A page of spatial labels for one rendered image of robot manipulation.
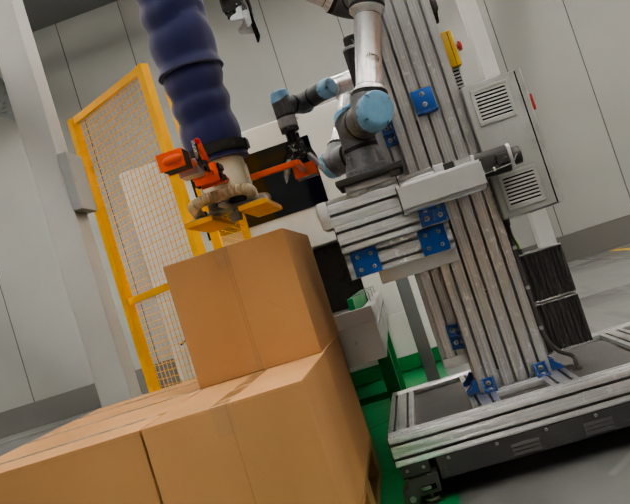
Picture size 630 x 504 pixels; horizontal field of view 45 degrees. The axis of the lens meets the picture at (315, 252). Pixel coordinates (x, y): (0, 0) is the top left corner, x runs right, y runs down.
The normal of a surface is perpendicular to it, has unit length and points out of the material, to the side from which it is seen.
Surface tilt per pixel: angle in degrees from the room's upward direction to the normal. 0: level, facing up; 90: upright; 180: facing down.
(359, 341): 90
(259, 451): 90
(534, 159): 90
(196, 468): 90
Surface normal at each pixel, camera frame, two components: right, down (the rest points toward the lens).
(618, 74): -0.12, -0.01
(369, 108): 0.32, -0.01
